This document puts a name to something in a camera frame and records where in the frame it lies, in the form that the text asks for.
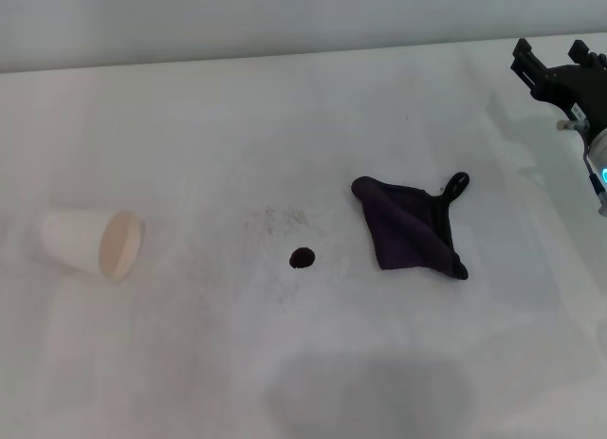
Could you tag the purple rag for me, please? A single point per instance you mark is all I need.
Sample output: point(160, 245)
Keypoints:
point(408, 228)

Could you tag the white paper cup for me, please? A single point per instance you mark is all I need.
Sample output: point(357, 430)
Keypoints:
point(76, 242)

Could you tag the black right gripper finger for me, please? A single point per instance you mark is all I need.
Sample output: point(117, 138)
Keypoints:
point(587, 55)
point(525, 63)

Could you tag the small black round object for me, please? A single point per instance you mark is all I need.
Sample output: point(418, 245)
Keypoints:
point(302, 258)

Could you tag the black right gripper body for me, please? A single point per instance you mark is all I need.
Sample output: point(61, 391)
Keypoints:
point(571, 88)

